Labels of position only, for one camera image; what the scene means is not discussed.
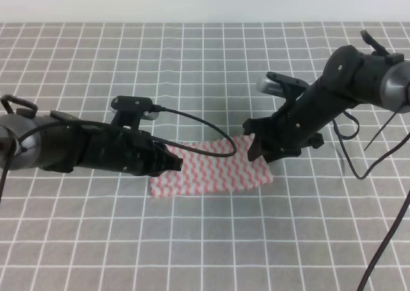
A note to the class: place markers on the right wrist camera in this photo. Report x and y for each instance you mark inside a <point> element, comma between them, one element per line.
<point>279,85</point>

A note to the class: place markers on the pink white striped towel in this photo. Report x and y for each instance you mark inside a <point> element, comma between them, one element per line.
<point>206,174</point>

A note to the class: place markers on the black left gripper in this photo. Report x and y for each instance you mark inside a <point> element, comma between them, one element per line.
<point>111,148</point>

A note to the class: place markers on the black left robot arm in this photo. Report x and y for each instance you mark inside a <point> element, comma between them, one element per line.
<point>60,142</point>

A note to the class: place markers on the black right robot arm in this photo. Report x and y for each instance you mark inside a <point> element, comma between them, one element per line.
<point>349,78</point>

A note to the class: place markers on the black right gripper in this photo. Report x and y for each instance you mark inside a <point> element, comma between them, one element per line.
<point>279,138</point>

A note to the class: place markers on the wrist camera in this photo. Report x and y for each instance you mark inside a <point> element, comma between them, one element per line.
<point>129,111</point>
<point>279,85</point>

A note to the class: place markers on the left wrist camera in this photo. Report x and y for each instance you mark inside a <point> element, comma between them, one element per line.
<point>129,111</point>

